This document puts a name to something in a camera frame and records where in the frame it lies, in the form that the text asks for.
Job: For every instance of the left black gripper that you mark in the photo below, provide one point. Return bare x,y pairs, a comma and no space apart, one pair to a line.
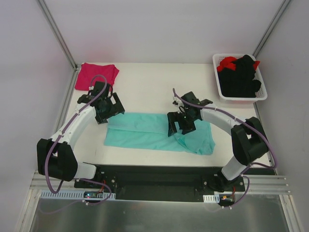
112,109

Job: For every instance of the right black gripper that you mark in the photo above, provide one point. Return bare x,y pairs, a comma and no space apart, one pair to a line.
181,120

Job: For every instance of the teal t shirt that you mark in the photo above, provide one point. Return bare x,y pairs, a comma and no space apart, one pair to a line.
150,131

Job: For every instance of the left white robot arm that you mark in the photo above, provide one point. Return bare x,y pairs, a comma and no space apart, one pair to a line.
55,156

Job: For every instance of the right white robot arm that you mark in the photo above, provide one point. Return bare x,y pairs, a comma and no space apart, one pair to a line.
248,138

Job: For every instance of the folded pink t shirt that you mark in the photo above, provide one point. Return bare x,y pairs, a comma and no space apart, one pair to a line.
89,71

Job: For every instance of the black t shirt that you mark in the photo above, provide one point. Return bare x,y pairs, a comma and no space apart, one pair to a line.
240,83

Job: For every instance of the red t shirt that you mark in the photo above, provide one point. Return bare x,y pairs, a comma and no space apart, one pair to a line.
227,63

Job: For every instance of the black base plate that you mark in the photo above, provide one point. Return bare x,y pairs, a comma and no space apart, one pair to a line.
161,183

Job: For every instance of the right grey cable duct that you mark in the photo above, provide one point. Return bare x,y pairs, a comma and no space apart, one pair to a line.
211,198

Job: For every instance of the grey cable duct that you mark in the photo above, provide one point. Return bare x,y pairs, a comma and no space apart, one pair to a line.
211,198
77,195

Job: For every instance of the left grey cable duct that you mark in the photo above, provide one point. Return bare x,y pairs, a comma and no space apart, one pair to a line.
77,195

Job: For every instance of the left aluminium frame post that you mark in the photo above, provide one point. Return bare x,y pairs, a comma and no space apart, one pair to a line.
56,31

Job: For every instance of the aluminium frame post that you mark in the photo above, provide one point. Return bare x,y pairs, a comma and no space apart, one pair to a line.
56,31
285,4

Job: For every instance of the right aluminium frame post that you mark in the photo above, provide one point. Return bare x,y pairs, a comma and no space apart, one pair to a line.
285,4

